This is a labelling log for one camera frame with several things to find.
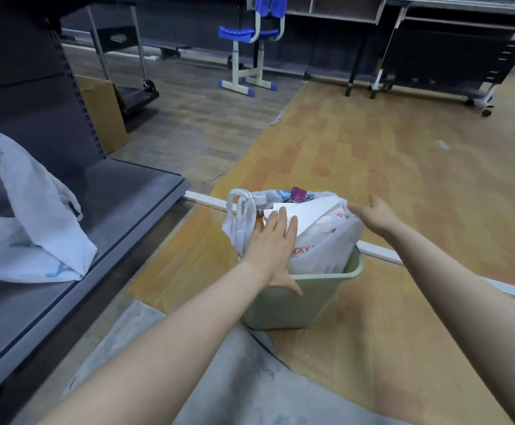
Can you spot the blue and white chair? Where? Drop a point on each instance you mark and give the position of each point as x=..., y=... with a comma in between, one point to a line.
x=248, y=35

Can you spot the person's right thumb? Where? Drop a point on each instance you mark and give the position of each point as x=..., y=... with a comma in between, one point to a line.
x=376, y=201

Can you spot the grey metal shelf unit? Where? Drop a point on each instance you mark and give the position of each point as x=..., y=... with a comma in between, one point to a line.
x=27, y=84

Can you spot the person's left little finger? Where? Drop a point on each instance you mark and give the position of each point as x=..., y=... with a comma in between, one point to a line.
x=256, y=236

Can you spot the bottle with magenta cap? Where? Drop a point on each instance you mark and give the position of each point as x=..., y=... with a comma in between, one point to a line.
x=298, y=194

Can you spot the person's left middle finger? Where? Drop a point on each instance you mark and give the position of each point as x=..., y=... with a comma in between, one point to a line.
x=280, y=223

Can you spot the grey floor mat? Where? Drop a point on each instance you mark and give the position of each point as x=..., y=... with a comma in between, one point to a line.
x=239, y=380

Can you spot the person's right hand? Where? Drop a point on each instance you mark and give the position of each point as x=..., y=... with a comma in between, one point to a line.
x=379, y=216

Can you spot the person's left hand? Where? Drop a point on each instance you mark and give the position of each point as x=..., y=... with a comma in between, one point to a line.
x=268, y=256

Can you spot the light green waste bin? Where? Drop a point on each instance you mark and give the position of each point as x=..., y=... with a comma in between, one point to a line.
x=279, y=307

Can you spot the person's left thumb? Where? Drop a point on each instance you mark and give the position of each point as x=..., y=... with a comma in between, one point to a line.
x=294, y=286

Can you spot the brown cardboard box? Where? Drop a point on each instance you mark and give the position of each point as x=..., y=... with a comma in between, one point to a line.
x=104, y=110

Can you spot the white printed plastic bag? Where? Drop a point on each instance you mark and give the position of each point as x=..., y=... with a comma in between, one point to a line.
x=324, y=252

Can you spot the black wheeled rack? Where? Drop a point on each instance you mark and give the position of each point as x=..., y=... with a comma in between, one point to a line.
x=448, y=57

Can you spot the white paper sheet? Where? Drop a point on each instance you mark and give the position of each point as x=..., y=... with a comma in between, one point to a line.
x=313, y=212

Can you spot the person's right forearm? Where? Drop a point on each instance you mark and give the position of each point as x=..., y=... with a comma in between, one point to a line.
x=470, y=314

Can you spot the black metal trolley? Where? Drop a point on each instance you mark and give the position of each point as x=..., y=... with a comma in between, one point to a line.
x=135, y=95

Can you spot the person's left forearm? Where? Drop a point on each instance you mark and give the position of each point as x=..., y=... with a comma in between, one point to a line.
x=164, y=354

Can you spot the bottle with white cap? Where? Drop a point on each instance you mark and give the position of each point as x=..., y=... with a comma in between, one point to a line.
x=260, y=200

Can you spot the white crumpled plastic bag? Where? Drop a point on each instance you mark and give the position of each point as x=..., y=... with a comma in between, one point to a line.
x=22, y=225

